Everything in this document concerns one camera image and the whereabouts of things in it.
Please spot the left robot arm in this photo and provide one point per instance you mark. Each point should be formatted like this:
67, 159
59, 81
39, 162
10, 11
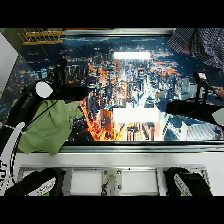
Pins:
23, 105

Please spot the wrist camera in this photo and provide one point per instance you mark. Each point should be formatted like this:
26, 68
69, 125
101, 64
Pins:
60, 70
201, 80

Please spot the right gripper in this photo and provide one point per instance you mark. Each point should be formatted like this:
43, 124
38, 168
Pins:
188, 109

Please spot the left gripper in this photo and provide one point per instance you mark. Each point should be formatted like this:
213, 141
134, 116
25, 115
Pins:
71, 91

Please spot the yellow clothes hanger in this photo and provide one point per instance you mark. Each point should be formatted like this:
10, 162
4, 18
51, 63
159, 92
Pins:
43, 33
42, 42

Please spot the green garment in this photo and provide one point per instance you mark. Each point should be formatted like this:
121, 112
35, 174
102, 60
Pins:
50, 128

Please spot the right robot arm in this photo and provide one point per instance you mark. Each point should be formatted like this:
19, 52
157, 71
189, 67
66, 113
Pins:
213, 115

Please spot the checked shirt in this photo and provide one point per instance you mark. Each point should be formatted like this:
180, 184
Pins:
206, 45

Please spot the silver frame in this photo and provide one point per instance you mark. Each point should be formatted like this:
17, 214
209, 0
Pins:
133, 156

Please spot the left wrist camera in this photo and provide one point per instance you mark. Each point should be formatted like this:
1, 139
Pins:
60, 70

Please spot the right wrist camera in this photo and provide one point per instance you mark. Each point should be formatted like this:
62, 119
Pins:
201, 80

